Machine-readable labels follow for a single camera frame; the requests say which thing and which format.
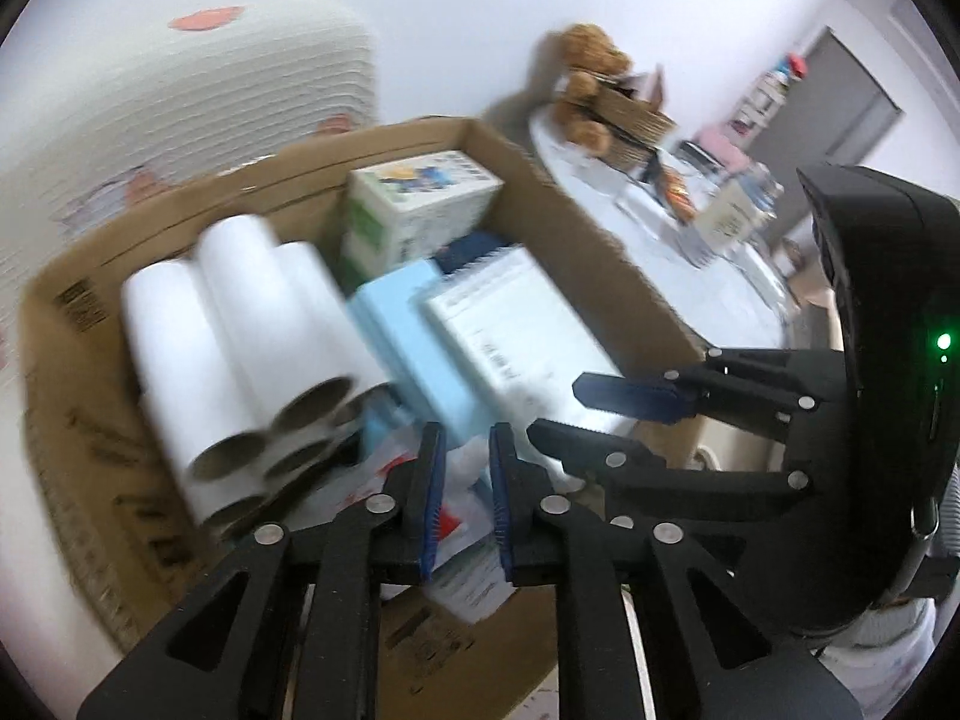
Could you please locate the brown cardboard box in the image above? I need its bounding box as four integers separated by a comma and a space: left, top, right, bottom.
19, 116, 710, 698

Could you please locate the green and white carton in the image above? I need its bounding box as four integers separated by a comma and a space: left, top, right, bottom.
339, 150, 505, 293

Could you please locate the brown teddy bear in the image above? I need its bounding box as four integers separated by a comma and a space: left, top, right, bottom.
551, 22, 635, 158

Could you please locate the woven wicker basket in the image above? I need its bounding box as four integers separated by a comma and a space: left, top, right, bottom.
592, 79, 680, 170

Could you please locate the round white table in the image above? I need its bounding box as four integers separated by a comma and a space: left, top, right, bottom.
529, 101, 807, 466

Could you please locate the grey door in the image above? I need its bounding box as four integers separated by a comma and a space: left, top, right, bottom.
780, 26, 905, 181

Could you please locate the dark blue object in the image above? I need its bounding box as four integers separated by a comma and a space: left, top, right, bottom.
435, 231, 511, 275

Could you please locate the white carton with label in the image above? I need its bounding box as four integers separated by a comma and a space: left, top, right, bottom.
694, 172, 758, 256

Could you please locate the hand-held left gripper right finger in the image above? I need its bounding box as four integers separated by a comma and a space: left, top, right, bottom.
487, 421, 863, 720

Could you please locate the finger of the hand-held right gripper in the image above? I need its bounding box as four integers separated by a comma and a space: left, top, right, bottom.
527, 420, 815, 526
572, 349, 845, 428

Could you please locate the stack of white rolls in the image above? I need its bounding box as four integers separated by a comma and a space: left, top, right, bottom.
120, 216, 395, 541

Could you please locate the white spiral notebook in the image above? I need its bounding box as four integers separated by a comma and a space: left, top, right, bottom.
411, 244, 638, 436

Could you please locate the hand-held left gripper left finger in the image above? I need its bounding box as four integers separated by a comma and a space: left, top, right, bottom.
75, 421, 447, 720

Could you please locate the cream printed pillow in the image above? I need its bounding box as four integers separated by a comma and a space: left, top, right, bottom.
0, 4, 376, 293

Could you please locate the grey cable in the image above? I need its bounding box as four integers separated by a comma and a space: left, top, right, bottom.
934, 465, 960, 556

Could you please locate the orange snack packet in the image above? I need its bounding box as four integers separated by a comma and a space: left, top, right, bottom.
660, 165, 698, 222

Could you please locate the small clear red-label bottle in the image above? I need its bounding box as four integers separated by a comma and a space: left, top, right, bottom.
375, 439, 522, 622

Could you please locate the light blue tissue pack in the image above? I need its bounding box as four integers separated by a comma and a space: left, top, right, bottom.
346, 259, 496, 458

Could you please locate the pink box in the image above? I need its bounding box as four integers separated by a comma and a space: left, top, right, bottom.
694, 127, 751, 166

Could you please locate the white shelf with items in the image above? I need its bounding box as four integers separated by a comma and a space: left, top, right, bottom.
731, 52, 807, 140

